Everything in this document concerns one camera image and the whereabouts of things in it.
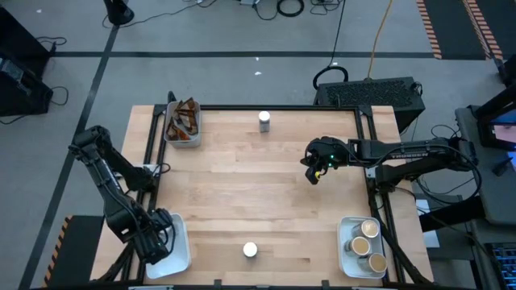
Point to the backlit keyboard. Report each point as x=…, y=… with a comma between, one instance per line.
x=504, y=266

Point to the small black desk device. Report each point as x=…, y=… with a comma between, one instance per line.
x=504, y=166

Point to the black mesh computer case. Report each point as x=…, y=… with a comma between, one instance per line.
x=371, y=94

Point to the bagel sesame seasoning jar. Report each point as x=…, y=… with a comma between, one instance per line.
x=264, y=120
x=250, y=249

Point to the black aluminium table frame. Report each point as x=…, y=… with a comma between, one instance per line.
x=282, y=107

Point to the white cup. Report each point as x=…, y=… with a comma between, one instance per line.
x=359, y=245
x=367, y=229

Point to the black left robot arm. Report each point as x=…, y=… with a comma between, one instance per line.
x=121, y=209

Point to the black stand base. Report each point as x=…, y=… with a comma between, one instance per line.
x=119, y=14

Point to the black mat orange striped edge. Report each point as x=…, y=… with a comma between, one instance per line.
x=80, y=249
x=455, y=24

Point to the desk monitor black frame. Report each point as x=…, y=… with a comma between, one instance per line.
x=489, y=121

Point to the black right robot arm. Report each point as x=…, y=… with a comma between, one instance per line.
x=403, y=153

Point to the gray desk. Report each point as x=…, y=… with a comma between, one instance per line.
x=496, y=193

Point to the black equipment case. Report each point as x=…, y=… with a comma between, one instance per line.
x=20, y=92
x=16, y=36

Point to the light gray plastic bin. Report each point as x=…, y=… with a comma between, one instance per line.
x=181, y=143

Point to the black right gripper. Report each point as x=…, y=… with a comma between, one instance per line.
x=324, y=153

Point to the white plastic bin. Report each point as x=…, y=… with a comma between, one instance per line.
x=179, y=258
x=344, y=266

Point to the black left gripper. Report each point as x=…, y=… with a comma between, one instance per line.
x=158, y=237

